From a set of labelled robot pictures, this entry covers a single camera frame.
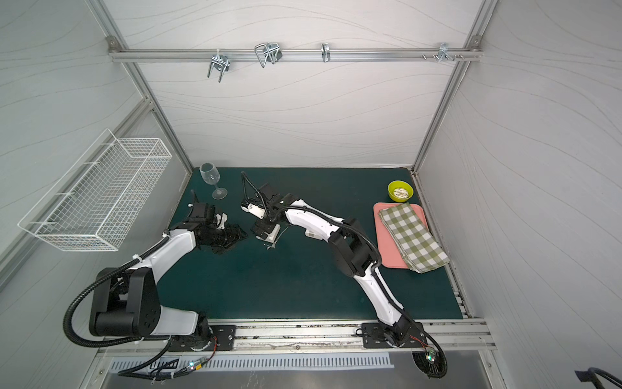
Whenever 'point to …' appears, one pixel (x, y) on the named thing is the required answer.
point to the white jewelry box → (271, 237)
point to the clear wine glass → (212, 177)
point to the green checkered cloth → (419, 248)
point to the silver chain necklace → (274, 243)
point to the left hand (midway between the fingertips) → (243, 239)
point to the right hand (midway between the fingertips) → (261, 220)
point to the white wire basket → (92, 203)
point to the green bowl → (400, 191)
